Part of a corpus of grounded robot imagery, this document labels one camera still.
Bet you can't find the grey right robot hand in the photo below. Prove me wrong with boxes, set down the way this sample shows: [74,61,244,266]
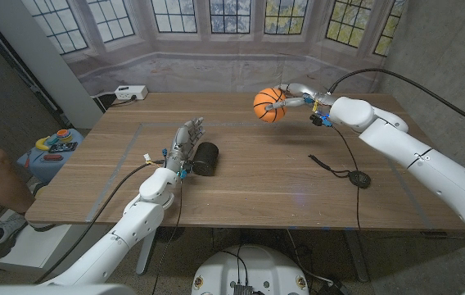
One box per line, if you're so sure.
[264,83,338,112]

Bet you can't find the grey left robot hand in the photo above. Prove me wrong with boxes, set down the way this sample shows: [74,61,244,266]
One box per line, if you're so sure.
[162,116,207,173]

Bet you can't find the orange mini basketball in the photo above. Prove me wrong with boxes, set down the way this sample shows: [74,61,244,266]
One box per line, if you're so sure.
[252,87,288,124]

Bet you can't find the black cylindrical speaker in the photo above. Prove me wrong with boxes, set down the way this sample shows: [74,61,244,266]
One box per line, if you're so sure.
[191,141,220,177]

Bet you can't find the white power strip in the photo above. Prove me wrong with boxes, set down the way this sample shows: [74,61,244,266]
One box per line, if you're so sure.
[114,84,149,102]

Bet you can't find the printed window backdrop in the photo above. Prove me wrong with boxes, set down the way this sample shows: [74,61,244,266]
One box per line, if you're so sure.
[21,0,409,96]

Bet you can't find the grey table leg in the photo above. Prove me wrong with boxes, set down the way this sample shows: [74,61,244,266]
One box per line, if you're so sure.
[343,229,369,283]
[135,226,160,276]

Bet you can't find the blue stool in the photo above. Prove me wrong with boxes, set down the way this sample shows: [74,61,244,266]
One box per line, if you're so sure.
[16,128,84,184]

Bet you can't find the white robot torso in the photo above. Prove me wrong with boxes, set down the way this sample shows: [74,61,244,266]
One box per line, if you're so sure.
[191,244,310,295]

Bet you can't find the yellow toy banana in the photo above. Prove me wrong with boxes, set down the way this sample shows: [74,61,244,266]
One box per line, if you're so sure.
[34,136,52,152]

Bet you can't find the white slanted column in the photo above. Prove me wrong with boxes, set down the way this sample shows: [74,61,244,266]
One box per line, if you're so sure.
[0,0,105,130]

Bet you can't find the white floor platform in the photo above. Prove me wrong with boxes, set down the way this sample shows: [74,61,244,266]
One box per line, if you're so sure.
[0,212,74,271]

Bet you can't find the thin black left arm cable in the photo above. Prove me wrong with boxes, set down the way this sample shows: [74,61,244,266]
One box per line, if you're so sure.
[149,179,184,295]

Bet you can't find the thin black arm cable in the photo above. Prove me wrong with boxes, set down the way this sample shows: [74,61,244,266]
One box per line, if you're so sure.
[149,179,184,295]
[330,125,465,247]

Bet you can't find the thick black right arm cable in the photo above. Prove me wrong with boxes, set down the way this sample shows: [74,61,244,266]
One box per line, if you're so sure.
[328,67,465,135]

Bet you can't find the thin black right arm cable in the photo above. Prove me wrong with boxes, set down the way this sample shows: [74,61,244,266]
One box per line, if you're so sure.
[330,125,465,247]

